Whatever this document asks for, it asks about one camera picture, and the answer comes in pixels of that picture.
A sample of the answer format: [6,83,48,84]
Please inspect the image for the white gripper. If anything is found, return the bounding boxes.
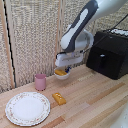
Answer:
[54,51,84,73]

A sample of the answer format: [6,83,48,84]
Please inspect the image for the hot dog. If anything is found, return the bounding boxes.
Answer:
[54,68,67,77]

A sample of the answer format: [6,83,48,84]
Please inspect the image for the white bowl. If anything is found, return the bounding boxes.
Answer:
[54,68,71,81]

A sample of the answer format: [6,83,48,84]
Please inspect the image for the yellow hot dog bun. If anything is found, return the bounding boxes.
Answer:
[51,92,67,106]

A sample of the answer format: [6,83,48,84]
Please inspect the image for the white floral plate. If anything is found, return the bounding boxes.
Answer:
[4,91,51,127]

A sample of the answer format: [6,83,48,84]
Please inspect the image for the pink cup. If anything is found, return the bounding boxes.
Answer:
[34,73,48,92]

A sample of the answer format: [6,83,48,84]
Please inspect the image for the black box appliance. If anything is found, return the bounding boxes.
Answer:
[85,28,128,81]

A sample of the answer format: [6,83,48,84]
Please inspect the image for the black cable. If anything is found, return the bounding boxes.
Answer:
[81,13,128,54]

